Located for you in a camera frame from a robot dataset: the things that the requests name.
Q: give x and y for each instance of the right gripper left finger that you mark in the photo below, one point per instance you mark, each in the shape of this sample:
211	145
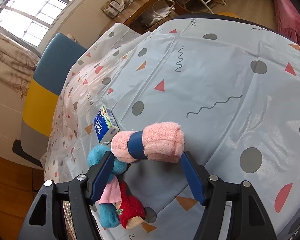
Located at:
98	176

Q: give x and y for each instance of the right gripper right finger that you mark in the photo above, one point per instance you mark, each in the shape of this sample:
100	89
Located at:
196	176

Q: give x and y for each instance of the pink towel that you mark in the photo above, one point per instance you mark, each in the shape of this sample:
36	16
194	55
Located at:
163	141

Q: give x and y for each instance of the blue plush doll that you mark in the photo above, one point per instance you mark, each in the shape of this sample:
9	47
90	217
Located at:
117	206

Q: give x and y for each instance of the blue pocket tissue pack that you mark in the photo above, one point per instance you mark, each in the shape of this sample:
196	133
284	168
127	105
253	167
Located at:
105	125

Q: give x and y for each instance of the ornate gold tissue box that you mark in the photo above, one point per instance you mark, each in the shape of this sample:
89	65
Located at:
68	220

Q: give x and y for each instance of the patterned white bed cover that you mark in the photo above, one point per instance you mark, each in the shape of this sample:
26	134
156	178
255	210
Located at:
234	89

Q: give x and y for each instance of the grey yellow blue headboard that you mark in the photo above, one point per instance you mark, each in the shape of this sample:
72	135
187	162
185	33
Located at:
42	96

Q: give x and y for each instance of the beige patterned curtain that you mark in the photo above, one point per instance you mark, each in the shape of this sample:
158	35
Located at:
18	61

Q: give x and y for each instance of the white handbag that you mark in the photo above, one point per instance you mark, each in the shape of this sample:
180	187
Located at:
157	12

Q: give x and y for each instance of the packets on desk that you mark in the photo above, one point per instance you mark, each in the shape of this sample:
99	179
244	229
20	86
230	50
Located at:
112	8

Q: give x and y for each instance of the window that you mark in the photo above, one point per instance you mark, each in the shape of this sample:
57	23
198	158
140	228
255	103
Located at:
30	20

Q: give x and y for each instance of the wooden desk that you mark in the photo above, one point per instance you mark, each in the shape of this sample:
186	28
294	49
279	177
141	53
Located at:
131	16

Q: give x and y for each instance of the pink ruffled blanket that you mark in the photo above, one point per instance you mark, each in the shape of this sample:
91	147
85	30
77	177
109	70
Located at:
287	20

